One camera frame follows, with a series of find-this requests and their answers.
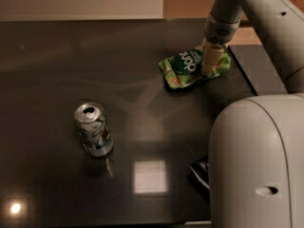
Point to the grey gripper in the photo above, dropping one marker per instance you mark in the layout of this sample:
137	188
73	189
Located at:
218	32

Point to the green rice chip bag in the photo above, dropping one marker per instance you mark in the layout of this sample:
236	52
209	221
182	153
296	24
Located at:
185	69

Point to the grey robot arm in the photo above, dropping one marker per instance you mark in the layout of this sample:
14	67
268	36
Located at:
256	147

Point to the blue Kettle chips bag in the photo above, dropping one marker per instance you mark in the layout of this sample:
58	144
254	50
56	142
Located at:
200	169

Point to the silver 7up can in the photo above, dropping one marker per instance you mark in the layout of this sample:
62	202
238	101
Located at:
91	124

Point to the grey side table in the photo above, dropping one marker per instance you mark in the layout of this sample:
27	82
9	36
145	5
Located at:
257	69

